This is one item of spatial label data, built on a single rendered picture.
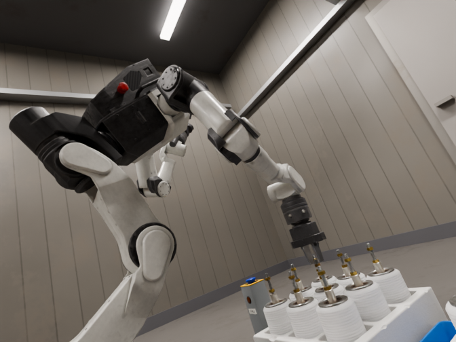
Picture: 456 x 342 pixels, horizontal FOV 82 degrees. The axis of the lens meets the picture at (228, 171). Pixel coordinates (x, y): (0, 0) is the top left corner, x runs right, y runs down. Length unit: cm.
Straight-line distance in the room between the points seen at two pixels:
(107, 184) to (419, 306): 92
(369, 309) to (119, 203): 75
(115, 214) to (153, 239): 14
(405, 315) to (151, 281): 66
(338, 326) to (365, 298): 12
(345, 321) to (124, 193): 68
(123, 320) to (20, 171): 265
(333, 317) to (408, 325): 20
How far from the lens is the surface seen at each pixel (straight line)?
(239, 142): 78
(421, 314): 93
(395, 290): 93
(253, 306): 110
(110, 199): 87
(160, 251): 82
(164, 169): 138
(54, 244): 308
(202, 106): 84
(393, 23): 314
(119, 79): 102
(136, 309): 83
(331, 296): 78
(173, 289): 320
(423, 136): 293
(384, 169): 306
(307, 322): 84
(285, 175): 86
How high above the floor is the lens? 44
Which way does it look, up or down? 17 degrees up
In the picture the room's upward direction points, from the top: 19 degrees counter-clockwise
